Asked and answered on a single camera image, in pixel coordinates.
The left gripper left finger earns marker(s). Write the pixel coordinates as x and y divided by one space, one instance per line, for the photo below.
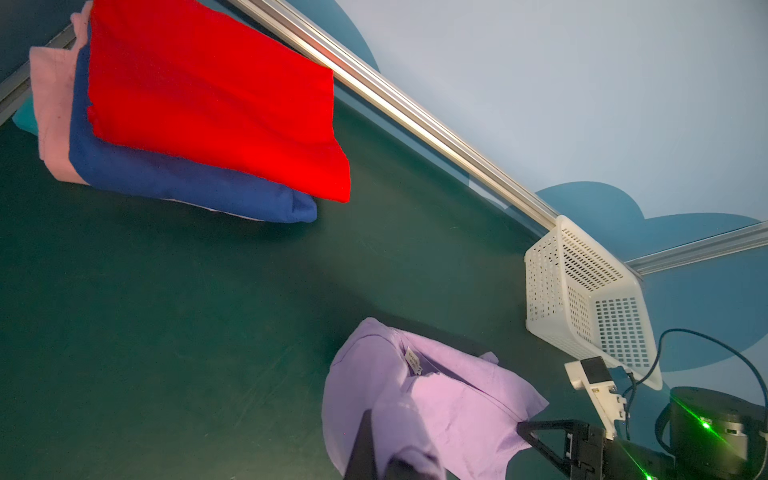
362 464

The white plastic laundry basket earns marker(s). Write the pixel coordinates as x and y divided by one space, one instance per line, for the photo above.
587 303

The right slanted aluminium post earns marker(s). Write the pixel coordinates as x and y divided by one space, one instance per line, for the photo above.
710 248

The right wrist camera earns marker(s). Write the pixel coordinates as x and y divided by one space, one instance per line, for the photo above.
593 376

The folded pink t shirt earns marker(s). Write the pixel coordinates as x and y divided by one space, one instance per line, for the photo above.
52 75

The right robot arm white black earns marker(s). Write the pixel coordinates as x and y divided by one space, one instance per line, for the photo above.
703 434

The folded blue t shirt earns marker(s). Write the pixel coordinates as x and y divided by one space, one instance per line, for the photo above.
134 172

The rear horizontal aluminium bar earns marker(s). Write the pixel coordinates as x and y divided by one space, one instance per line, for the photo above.
299 32

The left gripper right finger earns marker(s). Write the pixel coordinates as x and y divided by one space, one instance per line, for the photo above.
402 469

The purple t shirt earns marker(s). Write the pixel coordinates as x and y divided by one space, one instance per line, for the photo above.
434 407

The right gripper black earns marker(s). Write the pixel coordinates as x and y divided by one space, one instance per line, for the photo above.
585 456

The folded teal t shirt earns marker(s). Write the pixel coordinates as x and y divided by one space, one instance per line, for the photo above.
24 118

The folded red t shirt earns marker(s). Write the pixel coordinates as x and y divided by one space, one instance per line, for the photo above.
184 80

